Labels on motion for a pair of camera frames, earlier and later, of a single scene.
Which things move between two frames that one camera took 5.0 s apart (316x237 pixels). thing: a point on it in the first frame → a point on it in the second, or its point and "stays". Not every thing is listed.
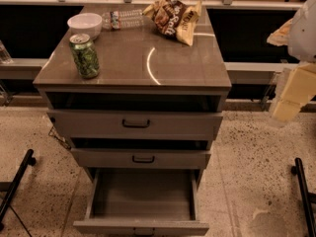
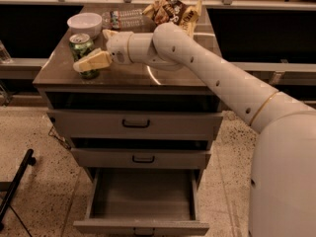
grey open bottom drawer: x=143 y=202 stays
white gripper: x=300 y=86 → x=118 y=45
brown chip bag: x=173 y=18 stays
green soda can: x=85 y=55 stays
